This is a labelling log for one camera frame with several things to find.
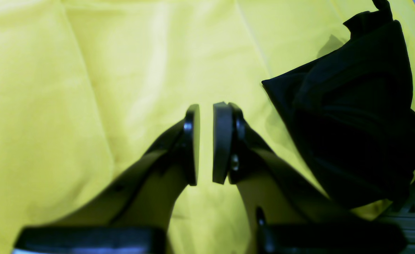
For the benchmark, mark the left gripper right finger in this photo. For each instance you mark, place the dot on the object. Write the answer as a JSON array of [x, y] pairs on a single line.
[[286, 214]]

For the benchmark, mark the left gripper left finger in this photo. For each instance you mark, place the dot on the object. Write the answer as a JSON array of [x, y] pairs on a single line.
[[132, 214]]

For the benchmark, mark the dark navy T-shirt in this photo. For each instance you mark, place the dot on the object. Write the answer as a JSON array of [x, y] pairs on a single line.
[[349, 112]]

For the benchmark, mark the yellow table cloth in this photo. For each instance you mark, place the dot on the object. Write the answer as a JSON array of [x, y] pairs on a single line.
[[87, 85]]

